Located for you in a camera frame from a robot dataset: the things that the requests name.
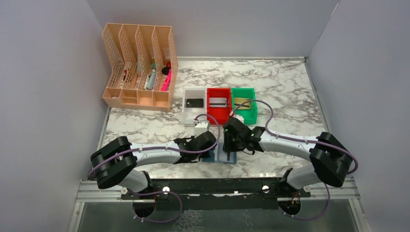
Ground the blue leather card holder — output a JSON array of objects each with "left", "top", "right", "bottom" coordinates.
[{"left": 201, "top": 142, "right": 237, "bottom": 164}]

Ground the green plastic bin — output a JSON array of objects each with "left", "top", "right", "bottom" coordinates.
[{"left": 231, "top": 87, "right": 258, "bottom": 125}]

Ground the red plastic bin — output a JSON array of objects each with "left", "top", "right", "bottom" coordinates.
[{"left": 206, "top": 88, "right": 233, "bottom": 125}]

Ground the white plastic bin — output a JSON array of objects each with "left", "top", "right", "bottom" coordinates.
[{"left": 181, "top": 87, "right": 207, "bottom": 125}]

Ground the silver credit card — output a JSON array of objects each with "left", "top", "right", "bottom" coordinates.
[{"left": 208, "top": 98, "right": 228, "bottom": 108}]

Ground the peach plastic file organizer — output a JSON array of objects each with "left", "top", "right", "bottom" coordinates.
[{"left": 102, "top": 23, "right": 178, "bottom": 111}]

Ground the grey credit card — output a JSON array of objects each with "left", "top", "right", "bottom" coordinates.
[{"left": 217, "top": 151, "right": 237, "bottom": 164}]

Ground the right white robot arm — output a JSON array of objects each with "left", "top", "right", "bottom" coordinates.
[{"left": 223, "top": 117, "right": 353, "bottom": 192}]

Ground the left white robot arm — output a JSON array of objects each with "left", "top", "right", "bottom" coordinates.
[{"left": 89, "top": 131, "right": 219, "bottom": 193}]

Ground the gold credit card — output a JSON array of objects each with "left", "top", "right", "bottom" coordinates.
[{"left": 234, "top": 98, "right": 251, "bottom": 110}]

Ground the black credit card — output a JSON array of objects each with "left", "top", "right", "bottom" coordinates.
[{"left": 185, "top": 98, "right": 204, "bottom": 108}]

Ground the pink highlighter pen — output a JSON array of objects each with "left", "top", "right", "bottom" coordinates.
[{"left": 161, "top": 69, "right": 172, "bottom": 91}]

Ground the teal grey stapler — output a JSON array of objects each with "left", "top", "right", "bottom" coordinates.
[{"left": 144, "top": 63, "right": 157, "bottom": 90}]

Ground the black binder clip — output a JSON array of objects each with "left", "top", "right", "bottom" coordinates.
[{"left": 161, "top": 66, "right": 171, "bottom": 76}]

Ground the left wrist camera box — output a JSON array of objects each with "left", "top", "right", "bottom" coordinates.
[{"left": 193, "top": 119, "right": 210, "bottom": 137}]

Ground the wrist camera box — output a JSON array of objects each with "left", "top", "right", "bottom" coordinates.
[
  {"left": 233, "top": 114, "right": 245, "bottom": 124},
  {"left": 193, "top": 119, "right": 210, "bottom": 137}
]

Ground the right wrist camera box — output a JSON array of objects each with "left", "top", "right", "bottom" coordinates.
[{"left": 233, "top": 114, "right": 245, "bottom": 124}]

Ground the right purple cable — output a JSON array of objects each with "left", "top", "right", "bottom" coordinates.
[{"left": 229, "top": 99, "right": 359, "bottom": 221}]

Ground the purple cable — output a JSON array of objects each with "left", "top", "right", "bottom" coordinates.
[
  {"left": 88, "top": 114, "right": 221, "bottom": 223},
  {"left": 229, "top": 99, "right": 359, "bottom": 221}
]

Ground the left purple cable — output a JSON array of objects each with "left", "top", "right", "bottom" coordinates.
[{"left": 88, "top": 114, "right": 221, "bottom": 223}]

